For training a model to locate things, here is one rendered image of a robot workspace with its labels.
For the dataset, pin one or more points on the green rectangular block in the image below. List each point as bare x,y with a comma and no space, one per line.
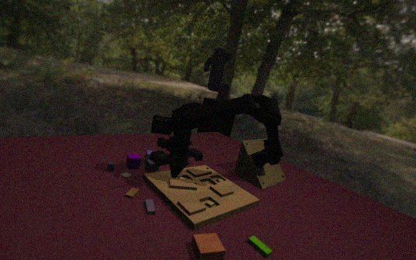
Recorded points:
259,246

